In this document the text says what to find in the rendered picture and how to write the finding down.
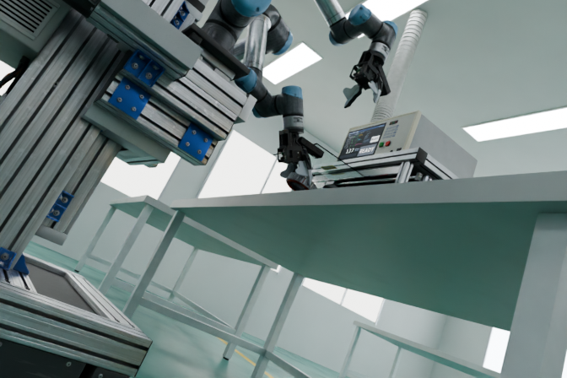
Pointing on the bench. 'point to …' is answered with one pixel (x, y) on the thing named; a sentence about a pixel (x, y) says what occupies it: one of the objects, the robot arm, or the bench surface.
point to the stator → (299, 182)
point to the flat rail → (358, 175)
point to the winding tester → (418, 133)
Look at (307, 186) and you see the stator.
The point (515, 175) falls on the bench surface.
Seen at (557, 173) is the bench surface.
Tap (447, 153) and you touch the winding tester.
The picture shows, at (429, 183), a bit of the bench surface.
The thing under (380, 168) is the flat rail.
